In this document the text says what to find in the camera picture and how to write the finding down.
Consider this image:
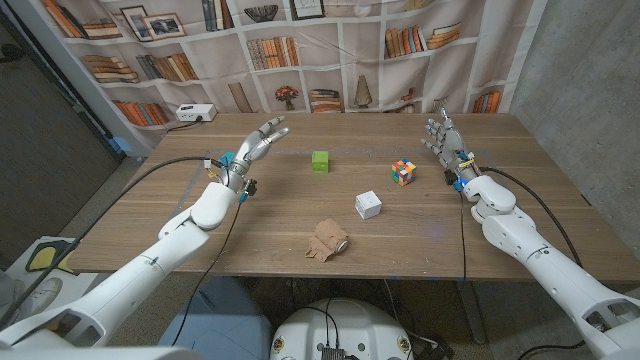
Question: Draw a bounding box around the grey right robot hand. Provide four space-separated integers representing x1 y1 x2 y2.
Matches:
419 107 479 184

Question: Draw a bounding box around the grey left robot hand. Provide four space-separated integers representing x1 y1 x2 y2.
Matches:
227 115 291 194

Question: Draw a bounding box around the tan adhesive wrap roll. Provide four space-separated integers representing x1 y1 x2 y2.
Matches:
304 218 350 263

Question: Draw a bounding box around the multicolour Rubik's cube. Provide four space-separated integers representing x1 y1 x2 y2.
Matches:
390 158 418 187

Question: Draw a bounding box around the green cube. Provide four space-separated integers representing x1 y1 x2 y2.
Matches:
311 150 331 175

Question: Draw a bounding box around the white cube block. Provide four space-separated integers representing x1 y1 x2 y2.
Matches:
354 190 383 221

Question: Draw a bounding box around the white power strip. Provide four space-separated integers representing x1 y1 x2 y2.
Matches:
175 103 218 123

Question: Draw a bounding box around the blue tape piece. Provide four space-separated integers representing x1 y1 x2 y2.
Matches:
105 135 132 155

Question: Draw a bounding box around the printed bookshelf backdrop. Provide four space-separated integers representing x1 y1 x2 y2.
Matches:
37 0 549 151

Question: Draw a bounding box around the grey table leg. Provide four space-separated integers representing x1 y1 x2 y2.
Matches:
454 279 489 346

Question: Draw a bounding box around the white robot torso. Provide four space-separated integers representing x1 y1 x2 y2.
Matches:
269 298 414 360

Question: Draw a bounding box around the yellow black floor sign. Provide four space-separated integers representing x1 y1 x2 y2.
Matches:
24 238 84 275

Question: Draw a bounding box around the white sneaker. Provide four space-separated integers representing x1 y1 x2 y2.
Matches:
14 277 64 321

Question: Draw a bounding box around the black power strip cable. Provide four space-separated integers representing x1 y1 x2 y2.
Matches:
166 117 204 134

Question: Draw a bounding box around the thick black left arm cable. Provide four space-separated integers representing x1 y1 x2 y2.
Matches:
0 156 226 329

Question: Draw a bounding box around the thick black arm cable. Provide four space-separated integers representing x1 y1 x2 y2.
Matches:
478 166 586 360
0 156 226 329

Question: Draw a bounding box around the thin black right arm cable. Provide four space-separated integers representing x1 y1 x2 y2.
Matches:
457 189 469 281

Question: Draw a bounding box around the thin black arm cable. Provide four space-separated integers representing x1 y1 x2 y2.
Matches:
457 189 469 281
171 197 245 347

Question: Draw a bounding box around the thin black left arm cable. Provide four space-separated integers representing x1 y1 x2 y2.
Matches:
171 197 245 347

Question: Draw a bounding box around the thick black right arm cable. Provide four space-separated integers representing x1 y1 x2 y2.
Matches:
478 166 586 360

